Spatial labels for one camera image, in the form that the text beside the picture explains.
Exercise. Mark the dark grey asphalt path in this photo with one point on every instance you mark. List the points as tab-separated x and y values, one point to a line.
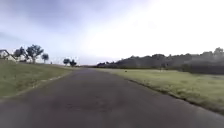
100	100

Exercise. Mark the pair of small trees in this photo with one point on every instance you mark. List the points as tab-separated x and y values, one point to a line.
70	62

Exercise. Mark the small dark tree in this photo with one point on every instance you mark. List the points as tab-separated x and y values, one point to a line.
45	56

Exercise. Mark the dark wood of trees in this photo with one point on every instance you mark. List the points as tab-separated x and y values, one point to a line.
186	62

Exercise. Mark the flat green grass field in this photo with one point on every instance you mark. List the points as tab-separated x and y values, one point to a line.
186	83

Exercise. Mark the large dark tree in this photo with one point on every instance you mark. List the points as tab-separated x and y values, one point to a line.
34	50

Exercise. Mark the sloping green grass bank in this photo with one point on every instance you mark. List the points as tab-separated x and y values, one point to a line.
23	75

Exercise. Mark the white house with dark roof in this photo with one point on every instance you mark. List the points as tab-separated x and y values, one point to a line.
4	54

